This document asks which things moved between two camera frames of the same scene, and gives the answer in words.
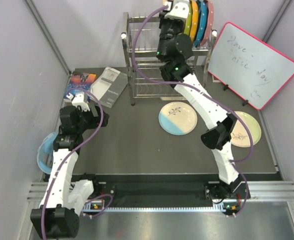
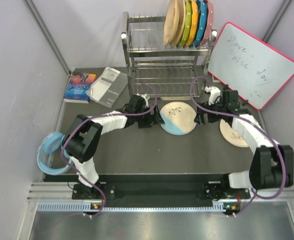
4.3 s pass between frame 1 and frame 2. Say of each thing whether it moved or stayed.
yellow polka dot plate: stayed
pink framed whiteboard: stayed
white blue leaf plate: stayed
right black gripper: moved
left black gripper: moved
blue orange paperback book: stayed
